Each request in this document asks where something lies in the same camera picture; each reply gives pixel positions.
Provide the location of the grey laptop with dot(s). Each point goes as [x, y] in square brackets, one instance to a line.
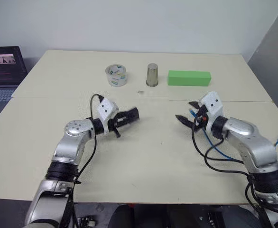
[3, 71]

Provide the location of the stainless steel cup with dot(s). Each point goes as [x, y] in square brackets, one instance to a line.
[152, 76]

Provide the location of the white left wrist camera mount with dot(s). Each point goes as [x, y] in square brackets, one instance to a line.
[105, 108]

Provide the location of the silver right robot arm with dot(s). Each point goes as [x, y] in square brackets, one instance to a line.
[248, 133]

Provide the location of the green rectangular block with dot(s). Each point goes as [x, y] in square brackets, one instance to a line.
[188, 78]

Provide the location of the black circuit board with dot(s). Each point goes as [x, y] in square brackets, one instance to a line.
[87, 221]

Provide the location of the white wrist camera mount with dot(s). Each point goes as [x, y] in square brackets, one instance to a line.
[213, 102]
[105, 108]

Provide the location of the clear packing tape roll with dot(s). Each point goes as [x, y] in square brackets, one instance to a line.
[116, 75]

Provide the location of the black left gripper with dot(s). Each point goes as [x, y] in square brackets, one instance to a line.
[113, 122]

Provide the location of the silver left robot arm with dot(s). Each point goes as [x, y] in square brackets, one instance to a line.
[67, 147]

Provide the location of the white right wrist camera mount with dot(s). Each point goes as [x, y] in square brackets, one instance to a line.
[213, 102]

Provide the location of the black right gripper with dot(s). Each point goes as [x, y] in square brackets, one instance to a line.
[201, 122]

